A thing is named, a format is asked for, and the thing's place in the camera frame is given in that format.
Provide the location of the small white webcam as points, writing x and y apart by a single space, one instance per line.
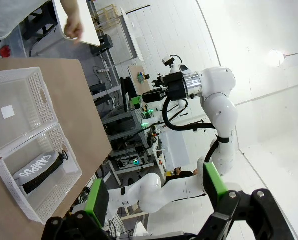
169 61

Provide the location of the long white desk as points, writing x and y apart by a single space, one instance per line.
133 37

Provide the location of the wooden board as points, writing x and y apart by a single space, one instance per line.
136 72

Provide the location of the white table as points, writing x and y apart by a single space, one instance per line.
89 30

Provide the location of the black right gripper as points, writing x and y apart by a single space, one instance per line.
176 86

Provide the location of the round ceiling lamp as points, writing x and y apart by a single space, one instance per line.
276 58

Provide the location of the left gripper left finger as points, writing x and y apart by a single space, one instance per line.
93 200

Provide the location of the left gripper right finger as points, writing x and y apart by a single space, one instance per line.
216 182

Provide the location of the wooden slatted shelf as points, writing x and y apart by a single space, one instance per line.
108 17

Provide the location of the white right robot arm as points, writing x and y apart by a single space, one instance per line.
221 110

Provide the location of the person's left forearm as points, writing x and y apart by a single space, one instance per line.
69 5

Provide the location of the person in white T-shirt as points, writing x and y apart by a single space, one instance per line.
14 15

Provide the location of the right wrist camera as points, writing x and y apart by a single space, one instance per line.
183 68

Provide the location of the person's left hand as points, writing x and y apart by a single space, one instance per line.
74 27

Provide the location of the black monitor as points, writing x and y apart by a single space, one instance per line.
125 92

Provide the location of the equipment rack with electronics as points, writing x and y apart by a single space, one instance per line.
123 140

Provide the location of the white perforated plastic basket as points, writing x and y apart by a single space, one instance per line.
64 182
36 82

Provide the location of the grey zippered pencil case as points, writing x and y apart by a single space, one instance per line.
36 167

